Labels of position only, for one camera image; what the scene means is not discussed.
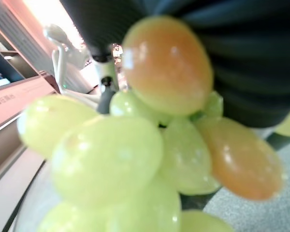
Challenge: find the white stand with round head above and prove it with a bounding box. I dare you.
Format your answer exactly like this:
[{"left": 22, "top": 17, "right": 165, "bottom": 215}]
[{"left": 42, "top": 23, "right": 100, "bottom": 107}]

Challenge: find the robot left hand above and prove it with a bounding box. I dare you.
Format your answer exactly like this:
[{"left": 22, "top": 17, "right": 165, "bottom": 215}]
[{"left": 59, "top": 0, "right": 290, "bottom": 128}]

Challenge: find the wooden shelf unit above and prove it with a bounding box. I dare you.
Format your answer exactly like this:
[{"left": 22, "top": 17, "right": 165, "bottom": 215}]
[{"left": 0, "top": 0, "right": 59, "bottom": 90}]

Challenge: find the pink counter with lettering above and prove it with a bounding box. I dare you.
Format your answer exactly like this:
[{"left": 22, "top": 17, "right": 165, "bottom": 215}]
[{"left": 0, "top": 74, "right": 59, "bottom": 137}]

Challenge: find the green grape bunch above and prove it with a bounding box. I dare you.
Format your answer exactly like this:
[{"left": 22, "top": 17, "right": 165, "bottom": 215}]
[{"left": 16, "top": 15, "right": 290, "bottom": 232}]

